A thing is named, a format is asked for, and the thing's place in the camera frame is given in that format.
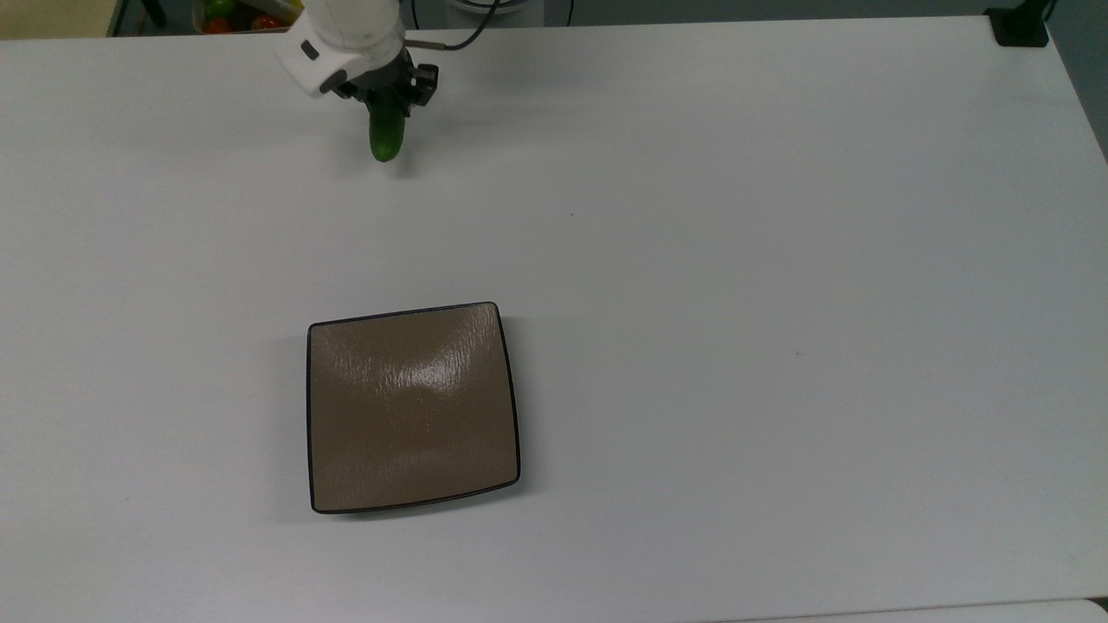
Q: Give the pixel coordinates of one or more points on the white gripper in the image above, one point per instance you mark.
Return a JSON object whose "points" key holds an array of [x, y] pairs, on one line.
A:
{"points": [[333, 61]]}

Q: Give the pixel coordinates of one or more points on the green cucumber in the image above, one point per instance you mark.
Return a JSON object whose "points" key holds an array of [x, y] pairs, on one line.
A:
{"points": [[386, 138]]}

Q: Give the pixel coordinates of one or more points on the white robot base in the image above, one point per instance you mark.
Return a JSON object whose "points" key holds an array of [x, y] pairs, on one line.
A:
{"points": [[519, 7]]}

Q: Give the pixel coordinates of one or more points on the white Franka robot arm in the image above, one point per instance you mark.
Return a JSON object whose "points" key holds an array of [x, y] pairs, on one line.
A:
{"points": [[355, 17]]}

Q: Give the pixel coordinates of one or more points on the square brown ceramic plate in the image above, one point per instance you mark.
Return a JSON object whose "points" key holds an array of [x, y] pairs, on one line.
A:
{"points": [[414, 407]]}

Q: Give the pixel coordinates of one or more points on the red toy tomato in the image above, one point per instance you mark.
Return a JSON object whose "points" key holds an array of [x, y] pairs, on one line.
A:
{"points": [[267, 22], [217, 25]]}

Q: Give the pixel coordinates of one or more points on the bin of toy vegetables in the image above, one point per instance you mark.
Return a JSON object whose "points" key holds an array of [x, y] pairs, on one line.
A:
{"points": [[242, 29]]}

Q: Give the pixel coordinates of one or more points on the green toy vegetable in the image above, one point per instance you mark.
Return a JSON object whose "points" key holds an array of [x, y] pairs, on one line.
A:
{"points": [[220, 8]]}

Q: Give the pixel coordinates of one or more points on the black stand leg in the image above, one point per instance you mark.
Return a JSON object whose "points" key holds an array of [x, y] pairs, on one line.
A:
{"points": [[154, 10]]}

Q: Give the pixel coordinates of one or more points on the black clamped pole mount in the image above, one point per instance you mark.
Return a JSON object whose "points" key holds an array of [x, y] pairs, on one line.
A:
{"points": [[1020, 26]]}

